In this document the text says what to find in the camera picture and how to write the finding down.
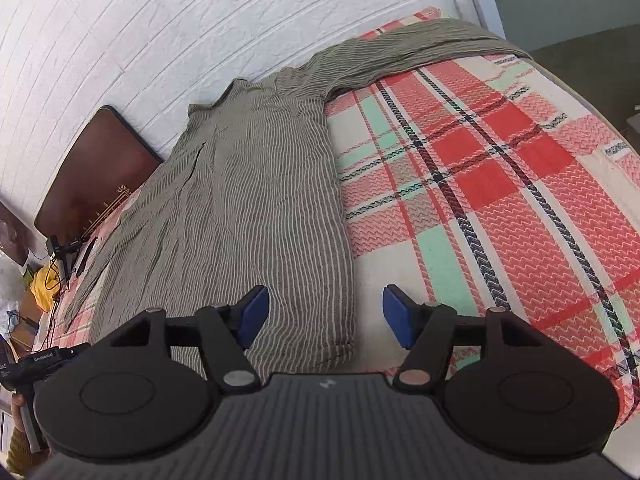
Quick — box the black cable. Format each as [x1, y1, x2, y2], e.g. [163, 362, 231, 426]
[46, 270, 72, 348]

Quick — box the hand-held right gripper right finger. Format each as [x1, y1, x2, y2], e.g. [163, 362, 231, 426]
[382, 285, 545, 392]

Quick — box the brown panel gold ornament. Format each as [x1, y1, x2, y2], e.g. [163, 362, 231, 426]
[34, 105, 165, 238]

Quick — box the small black tripod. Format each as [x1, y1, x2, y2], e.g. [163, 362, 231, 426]
[45, 234, 84, 277]

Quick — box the clear plastic bag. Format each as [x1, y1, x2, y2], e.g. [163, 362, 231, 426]
[0, 255, 28, 341]

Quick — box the olive striped shirt checked lining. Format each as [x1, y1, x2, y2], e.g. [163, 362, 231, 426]
[62, 17, 533, 368]

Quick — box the light wooden table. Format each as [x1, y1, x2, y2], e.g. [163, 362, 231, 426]
[10, 287, 53, 356]

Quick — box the dark brown wooden furniture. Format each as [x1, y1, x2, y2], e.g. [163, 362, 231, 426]
[0, 200, 36, 267]

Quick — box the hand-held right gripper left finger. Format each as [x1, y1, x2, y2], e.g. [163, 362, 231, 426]
[109, 285, 272, 392]

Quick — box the person's left hand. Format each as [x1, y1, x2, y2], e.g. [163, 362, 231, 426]
[10, 392, 28, 432]

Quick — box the red green plaid bed sheet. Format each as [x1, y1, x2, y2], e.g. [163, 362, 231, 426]
[50, 6, 640, 431]

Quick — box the black smartphone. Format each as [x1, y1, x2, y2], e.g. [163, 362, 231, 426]
[75, 236, 97, 276]

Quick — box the yellow cloth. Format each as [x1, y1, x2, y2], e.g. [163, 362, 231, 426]
[29, 262, 64, 314]

